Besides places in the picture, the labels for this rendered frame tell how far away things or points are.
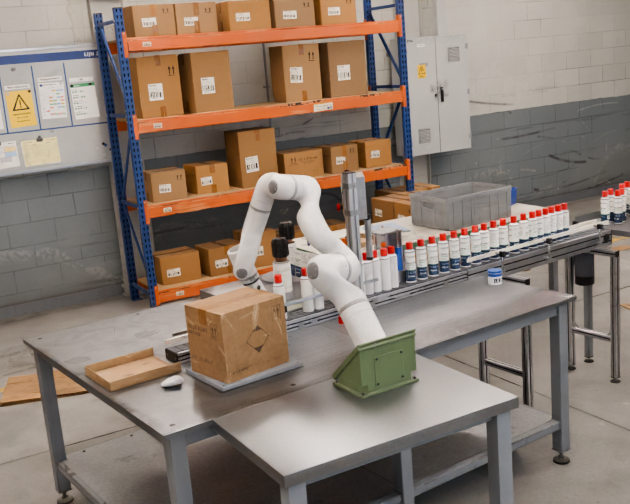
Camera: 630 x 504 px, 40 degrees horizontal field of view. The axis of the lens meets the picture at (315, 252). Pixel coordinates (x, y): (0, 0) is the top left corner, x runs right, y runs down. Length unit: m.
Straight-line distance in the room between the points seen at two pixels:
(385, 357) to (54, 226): 5.32
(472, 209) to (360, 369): 3.07
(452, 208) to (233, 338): 2.88
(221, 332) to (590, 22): 8.72
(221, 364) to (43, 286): 4.95
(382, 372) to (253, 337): 0.53
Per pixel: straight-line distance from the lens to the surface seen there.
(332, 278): 3.22
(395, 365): 3.14
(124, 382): 3.46
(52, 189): 8.01
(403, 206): 7.93
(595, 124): 11.45
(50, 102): 7.84
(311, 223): 3.36
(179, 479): 3.11
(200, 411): 3.14
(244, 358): 3.31
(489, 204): 6.08
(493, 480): 3.19
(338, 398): 3.12
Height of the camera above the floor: 2.01
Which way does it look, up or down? 13 degrees down
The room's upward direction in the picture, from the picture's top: 5 degrees counter-clockwise
